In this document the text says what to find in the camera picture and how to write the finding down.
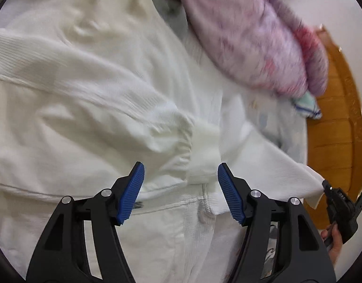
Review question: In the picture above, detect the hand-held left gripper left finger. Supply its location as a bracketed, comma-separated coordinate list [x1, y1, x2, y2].
[26, 162, 145, 283]

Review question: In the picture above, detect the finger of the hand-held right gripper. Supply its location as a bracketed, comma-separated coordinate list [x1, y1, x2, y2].
[322, 180, 336, 196]

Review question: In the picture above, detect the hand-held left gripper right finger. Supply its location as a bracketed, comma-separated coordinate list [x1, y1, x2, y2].
[217, 162, 337, 283]

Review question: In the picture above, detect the white garment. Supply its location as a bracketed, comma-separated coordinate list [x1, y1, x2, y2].
[0, 0, 327, 283]

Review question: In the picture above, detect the person's right hand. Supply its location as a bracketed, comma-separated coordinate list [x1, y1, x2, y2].
[320, 223, 344, 268]

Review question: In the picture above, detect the wooden headboard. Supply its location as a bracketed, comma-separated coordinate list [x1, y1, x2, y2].
[299, 25, 362, 230]

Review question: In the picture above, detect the blue checked pillow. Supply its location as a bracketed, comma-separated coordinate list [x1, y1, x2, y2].
[291, 91, 322, 120]

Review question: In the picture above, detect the purple floral quilt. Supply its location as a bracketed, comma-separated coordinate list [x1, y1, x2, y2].
[140, 0, 329, 98]

